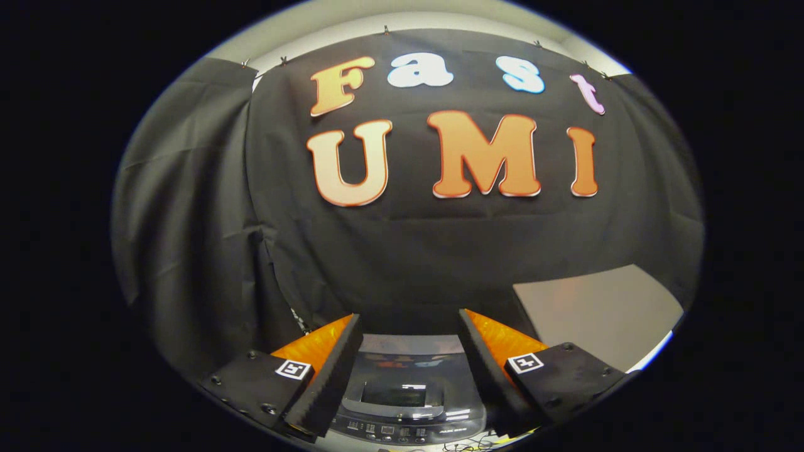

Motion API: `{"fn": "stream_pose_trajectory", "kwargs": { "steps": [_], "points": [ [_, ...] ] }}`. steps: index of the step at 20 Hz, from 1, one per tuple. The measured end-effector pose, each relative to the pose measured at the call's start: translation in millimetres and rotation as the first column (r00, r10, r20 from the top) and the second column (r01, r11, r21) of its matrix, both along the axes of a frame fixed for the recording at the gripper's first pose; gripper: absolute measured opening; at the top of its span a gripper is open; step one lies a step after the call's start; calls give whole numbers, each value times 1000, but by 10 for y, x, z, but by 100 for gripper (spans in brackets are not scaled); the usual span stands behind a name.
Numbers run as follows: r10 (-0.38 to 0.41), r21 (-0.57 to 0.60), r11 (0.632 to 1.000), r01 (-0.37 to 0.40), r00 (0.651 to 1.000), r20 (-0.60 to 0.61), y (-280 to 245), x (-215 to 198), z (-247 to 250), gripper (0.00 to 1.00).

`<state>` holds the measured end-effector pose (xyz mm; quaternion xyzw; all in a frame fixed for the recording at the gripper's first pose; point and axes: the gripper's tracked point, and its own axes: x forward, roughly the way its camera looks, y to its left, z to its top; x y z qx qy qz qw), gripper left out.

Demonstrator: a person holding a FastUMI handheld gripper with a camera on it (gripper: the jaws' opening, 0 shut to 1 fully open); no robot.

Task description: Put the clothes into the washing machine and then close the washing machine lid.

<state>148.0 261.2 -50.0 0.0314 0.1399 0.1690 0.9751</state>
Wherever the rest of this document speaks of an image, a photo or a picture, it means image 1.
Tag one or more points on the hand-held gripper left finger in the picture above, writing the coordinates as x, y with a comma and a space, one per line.
333, 376

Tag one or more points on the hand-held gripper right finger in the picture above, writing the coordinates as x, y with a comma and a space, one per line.
490, 376

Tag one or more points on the dark grey washing machine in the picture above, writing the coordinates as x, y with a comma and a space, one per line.
408, 432

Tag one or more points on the black backdrop cloth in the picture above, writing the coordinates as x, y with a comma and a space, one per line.
408, 263

